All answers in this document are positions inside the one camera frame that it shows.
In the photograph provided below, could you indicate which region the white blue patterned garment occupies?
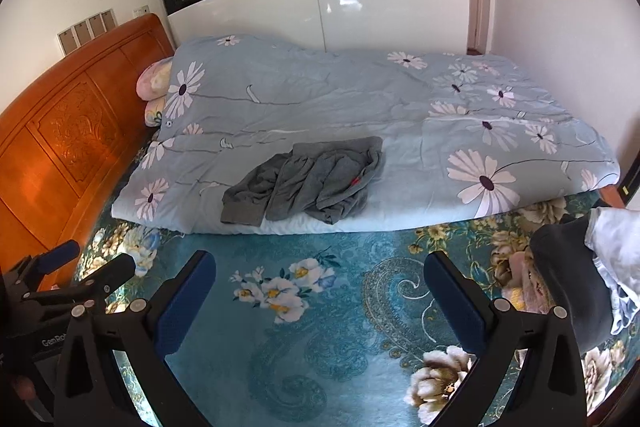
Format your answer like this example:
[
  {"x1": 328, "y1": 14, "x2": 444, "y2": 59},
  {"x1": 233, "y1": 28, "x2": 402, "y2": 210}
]
[{"x1": 585, "y1": 207, "x2": 639, "y2": 335}]

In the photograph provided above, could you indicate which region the left hand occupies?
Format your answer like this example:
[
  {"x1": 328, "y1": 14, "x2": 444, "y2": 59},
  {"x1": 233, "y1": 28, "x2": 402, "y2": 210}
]
[{"x1": 12, "y1": 376, "x2": 37, "y2": 402}]

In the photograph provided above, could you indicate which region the light blue floral quilt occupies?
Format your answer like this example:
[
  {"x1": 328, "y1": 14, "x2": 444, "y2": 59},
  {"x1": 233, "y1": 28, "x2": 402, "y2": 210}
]
[{"x1": 112, "y1": 36, "x2": 620, "y2": 235}]

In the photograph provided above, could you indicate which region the teal floral bed sheet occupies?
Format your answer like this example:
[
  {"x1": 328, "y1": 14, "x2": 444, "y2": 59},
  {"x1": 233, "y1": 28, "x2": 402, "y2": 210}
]
[{"x1": 70, "y1": 190, "x2": 640, "y2": 427}]

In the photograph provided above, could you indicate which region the black folded garment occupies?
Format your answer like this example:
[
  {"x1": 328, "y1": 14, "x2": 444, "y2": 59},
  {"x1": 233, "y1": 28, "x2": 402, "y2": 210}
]
[{"x1": 529, "y1": 216, "x2": 613, "y2": 355}]

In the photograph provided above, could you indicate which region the grey sweatshirt garment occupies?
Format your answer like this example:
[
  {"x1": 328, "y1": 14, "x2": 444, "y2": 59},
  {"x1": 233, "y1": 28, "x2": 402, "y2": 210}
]
[{"x1": 221, "y1": 136, "x2": 384, "y2": 227}]

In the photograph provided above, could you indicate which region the pink folded garment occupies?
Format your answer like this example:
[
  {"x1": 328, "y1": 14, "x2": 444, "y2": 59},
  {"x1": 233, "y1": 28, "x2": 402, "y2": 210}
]
[{"x1": 502, "y1": 251, "x2": 553, "y2": 314}]

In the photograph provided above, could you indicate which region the pink floral pillow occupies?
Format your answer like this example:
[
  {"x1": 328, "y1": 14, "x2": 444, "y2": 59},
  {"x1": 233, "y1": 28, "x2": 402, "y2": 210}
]
[{"x1": 136, "y1": 57, "x2": 172, "y2": 127}]

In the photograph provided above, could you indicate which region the orange wooden headboard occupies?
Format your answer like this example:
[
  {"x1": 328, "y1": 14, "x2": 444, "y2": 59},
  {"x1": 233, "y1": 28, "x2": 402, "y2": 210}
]
[{"x1": 1, "y1": 14, "x2": 174, "y2": 272}]

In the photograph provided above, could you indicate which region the wall switch panel row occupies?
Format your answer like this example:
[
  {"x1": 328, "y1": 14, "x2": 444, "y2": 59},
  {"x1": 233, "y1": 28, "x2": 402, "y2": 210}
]
[{"x1": 58, "y1": 9, "x2": 117, "y2": 56}]

